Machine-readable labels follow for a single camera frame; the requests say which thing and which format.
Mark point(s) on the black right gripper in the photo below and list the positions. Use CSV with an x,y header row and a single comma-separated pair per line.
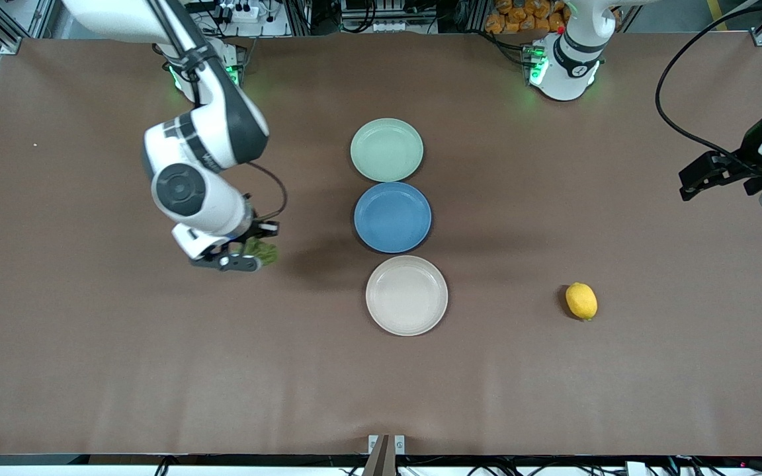
x,y
260,231

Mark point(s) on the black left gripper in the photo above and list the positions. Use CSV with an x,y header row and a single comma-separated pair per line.
x,y
749,159

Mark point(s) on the green lettuce leaf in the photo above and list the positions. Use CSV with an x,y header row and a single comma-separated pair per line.
x,y
260,252

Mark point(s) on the yellow lemon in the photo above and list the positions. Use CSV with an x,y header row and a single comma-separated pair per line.
x,y
581,301

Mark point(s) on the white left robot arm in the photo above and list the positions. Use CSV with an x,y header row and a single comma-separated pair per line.
x,y
569,66

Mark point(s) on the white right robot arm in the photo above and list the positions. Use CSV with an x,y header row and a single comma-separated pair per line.
x,y
222,125

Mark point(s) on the blue round plate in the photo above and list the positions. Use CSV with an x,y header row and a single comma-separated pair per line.
x,y
392,217

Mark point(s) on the pale green round plate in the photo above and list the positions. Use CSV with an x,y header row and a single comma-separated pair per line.
x,y
386,149

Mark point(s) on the beige round plate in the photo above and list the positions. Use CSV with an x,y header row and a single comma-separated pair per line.
x,y
407,295

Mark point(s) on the white power strip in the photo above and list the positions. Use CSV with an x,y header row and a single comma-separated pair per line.
x,y
241,12

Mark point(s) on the bag of oranges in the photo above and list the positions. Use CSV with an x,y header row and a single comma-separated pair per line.
x,y
526,16

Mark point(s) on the metal equipment rack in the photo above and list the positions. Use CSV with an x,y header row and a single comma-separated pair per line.
x,y
381,16

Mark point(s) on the grey metal table bracket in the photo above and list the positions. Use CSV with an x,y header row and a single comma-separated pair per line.
x,y
385,444

